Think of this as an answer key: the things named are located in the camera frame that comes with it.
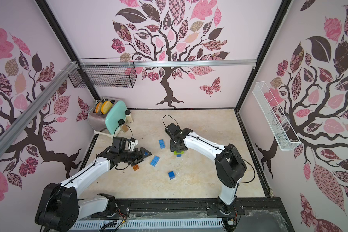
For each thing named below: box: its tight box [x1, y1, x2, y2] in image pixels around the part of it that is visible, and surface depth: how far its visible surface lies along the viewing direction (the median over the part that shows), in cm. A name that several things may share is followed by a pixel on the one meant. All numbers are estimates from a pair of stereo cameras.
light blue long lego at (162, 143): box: [158, 139, 166, 149], surface depth 100 cm
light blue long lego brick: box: [149, 155, 160, 167], surface depth 92 cm
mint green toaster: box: [87, 96, 129, 137], surface depth 97 cm
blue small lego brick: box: [167, 170, 176, 181], surface depth 85 cm
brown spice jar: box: [117, 118, 130, 133], surface depth 106 cm
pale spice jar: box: [124, 109, 134, 123], surface depth 109 cm
